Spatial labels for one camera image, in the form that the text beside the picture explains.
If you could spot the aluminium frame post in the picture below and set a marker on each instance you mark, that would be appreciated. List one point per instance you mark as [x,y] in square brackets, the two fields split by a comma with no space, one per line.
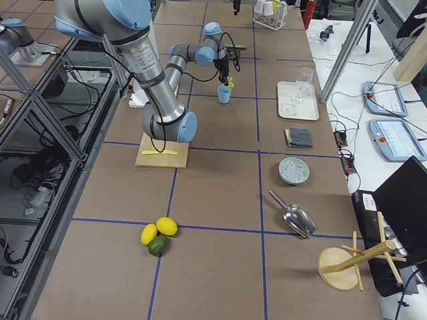
[354,34]

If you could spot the wooden mug tree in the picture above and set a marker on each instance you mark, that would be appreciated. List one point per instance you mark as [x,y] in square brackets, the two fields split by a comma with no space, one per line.
[339,266]

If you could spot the blue tool on side table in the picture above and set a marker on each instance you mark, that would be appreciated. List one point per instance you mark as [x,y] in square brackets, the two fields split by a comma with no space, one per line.
[325,34]

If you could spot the teach pendant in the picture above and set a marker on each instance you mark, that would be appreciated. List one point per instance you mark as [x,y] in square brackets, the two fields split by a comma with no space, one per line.
[384,99]
[395,140]

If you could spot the white wire cup rack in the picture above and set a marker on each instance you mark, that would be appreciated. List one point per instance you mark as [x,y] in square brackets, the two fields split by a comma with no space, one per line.
[270,22]

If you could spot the yellow plastic knife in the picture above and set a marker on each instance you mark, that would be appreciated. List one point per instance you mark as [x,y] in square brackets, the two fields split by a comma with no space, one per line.
[164,152]

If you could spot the orange black connector box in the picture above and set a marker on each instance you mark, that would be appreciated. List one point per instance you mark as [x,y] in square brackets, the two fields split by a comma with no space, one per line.
[341,139]

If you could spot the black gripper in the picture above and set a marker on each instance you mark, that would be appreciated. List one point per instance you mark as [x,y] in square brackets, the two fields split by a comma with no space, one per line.
[221,65]
[236,4]

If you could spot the lower teach pendant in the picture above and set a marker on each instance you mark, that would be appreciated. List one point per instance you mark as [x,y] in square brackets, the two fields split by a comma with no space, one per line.
[395,140]

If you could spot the lemon slice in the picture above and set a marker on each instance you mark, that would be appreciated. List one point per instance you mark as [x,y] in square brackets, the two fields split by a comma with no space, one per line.
[230,87]

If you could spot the bamboo cutting board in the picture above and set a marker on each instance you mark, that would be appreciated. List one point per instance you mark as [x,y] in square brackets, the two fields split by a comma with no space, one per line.
[162,161]

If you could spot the yellow lemon right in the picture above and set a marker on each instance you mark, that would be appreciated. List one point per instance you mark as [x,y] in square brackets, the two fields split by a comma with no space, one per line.
[166,226]

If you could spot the pale green plastic cup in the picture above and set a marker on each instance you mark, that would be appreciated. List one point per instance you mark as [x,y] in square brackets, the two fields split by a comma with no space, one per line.
[282,11]

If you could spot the green lime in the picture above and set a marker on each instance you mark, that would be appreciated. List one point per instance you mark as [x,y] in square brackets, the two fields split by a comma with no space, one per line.
[158,245]

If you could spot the cream plastic tray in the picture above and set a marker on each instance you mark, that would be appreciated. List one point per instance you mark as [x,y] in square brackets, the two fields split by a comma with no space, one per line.
[296,103]

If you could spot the light blue plastic cup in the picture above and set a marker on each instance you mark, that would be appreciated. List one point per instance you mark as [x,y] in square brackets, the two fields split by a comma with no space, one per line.
[224,94]

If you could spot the pink plastic cup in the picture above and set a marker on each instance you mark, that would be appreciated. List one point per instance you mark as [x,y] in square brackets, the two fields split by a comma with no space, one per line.
[259,7]

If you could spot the upper teach pendant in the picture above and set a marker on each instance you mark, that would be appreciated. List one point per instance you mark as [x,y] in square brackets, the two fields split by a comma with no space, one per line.
[384,99]

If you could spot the yellow lemon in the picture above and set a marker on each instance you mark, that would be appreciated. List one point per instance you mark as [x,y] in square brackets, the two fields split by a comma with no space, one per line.
[166,226]
[148,234]

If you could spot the black laptop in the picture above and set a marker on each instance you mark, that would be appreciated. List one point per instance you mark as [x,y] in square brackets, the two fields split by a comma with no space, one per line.
[402,201]

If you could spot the yellow lemon left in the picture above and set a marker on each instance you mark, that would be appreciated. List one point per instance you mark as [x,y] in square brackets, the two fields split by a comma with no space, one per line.
[148,234]

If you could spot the grey green plastic cup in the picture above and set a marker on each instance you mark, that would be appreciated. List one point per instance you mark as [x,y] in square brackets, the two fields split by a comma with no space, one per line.
[268,9]

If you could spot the metal ice scoop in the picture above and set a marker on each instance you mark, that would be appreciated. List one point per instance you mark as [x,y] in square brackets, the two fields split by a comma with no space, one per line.
[296,217]

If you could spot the grey folded cloth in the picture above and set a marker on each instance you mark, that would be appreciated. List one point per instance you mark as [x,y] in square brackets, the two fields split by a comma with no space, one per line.
[298,137]

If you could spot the clear wine glass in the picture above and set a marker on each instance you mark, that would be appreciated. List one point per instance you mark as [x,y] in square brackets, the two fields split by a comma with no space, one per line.
[303,80]

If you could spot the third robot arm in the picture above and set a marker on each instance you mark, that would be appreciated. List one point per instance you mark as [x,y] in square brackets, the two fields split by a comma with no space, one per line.
[15,33]

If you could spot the green bowl with ice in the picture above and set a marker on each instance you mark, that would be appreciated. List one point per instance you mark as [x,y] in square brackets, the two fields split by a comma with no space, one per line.
[293,171]

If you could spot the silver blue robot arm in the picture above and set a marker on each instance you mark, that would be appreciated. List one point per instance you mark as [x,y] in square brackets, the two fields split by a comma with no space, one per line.
[164,117]

